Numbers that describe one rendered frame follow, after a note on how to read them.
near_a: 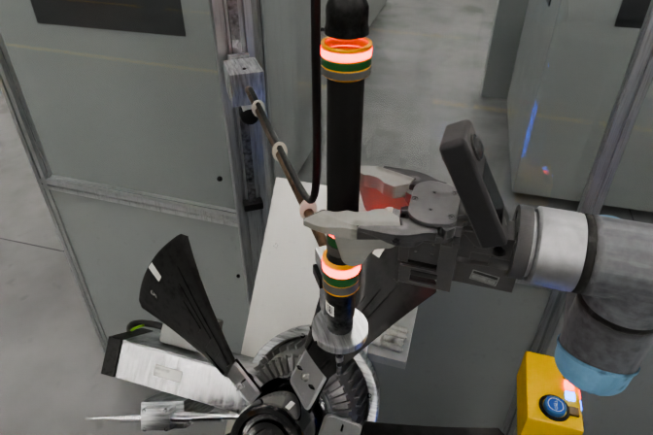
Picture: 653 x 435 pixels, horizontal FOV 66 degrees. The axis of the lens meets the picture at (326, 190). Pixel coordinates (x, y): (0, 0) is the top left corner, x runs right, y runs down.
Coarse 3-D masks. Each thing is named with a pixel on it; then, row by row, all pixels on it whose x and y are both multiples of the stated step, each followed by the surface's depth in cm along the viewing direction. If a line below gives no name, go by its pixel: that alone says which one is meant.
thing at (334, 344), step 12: (324, 300) 62; (324, 312) 63; (360, 312) 64; (312, 324) 62; (324, 324) 62; (360, 324) 62; (324, 336) 60; (336, 336) 60; (348, 336) 60; (360, 336) 60; (324, 348) 60; (336, 348) 59; (348, 348) 59
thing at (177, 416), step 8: (120, 416) 94; (128, 416) 94; (136, 416) 93; (176, 416) 91; (184, 416) 91; (192, 416) 90; (200, 416) 90; (208, 416) 90; (216, 416) 90; (224, 416) 89; (232, 416) 89
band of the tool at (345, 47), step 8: (328, 40) 43; (336, 40) 44; (344, 40) 44; (352, 40) 44; (360, 40) 44; (368, 40) 42; (328, 48) 41; (336, 48) 44; (344, 48) 44; (352, 48) 44; (360, 48) 41; (368, 48) 41; (336, 72) 41; (344, 72) 41; (352, 72) 41; (360, 80) 42
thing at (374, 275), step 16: (368, 256) 79; (384, 256) 77; (368, 272) 78; (384, 272) 76; (368, 288) 77; (384, 288) 75; (400, 288) 74; (416, 288) 72; (432, 288) 71; (368, 304) 76; (384, 304) 74; (400, 304) 73; (416, 304) 72; (368, 320) 75; (384, 320) 73; (368, 336) 73; (320, 352) 79; (352, 352) 74; (320, 368) 77
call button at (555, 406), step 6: (552, 396) 96; (546, 402) 95; (552, 402) 95; (558, 402) 95; (564, 402) 95; (546, 408) 94; (552, 408) 94; (558, 408) 94; (564, 408) 94; (552, 414) 93; (558, 414) 93; (564, 414) 93
